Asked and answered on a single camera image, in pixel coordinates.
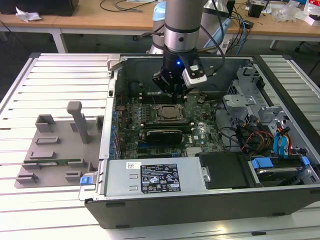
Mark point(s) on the silver CPU with green edge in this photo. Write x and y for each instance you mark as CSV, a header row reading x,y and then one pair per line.
x,y
170,112

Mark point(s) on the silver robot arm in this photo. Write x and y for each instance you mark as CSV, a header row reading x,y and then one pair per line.
x,y
182,20

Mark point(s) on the CPU socket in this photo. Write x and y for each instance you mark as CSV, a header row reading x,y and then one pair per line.
x,y
170,121

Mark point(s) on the coin cell battery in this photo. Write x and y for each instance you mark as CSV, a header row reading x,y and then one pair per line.
x,y
201,100

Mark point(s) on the white power strip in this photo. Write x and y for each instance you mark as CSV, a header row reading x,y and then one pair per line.
x,y
225,47

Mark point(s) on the black graphics card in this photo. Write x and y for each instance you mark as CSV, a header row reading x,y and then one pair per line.
x,y
163,137

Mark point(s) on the metal drive cage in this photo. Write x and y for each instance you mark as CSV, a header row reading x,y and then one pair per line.
x,y
237,100

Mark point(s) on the green motherboard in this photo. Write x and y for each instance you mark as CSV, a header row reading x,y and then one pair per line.
x,y
207,137

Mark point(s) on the small black device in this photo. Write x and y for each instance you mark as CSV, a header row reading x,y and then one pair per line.
x,y
249,24

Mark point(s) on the silver chipset heatsink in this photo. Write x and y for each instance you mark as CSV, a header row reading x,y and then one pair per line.
x,y
193,152

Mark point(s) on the black cup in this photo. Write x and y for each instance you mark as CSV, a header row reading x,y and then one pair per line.
x,y
255,11

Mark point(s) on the wooden desk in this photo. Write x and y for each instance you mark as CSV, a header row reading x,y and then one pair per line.
x,y
82,23

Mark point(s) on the black plastic drive shroud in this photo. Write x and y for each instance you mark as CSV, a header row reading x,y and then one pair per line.
x,y
225,172

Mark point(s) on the clear plastic bags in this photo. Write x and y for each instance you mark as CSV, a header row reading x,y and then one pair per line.
x,y
287,11

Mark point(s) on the silver power supply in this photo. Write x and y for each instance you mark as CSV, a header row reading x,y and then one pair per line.
x,y
117,180

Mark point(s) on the blue disk carrier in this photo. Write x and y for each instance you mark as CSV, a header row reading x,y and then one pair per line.
x,y
262,163

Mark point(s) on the gray parts rack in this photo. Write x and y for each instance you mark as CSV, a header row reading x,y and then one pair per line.
x,y
65,152

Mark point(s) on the blue case latch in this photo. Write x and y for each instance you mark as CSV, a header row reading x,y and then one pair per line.
x,y
85,180

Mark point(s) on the green RAM stick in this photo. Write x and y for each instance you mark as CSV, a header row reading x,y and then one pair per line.
x,y
62,162

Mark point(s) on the black box on desk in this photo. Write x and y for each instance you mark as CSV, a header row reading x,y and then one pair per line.
x,y
37,6

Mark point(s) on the black open PC case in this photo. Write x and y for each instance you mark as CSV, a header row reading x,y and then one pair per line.
x,y
175,212

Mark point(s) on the white and red box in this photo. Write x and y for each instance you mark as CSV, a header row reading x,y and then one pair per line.
x,y
312,15

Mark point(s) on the crumpled white paper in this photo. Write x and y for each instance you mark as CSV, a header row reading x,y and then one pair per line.
x,y
27,15

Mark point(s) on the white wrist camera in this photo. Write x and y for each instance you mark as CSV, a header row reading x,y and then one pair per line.
x,y
197,78

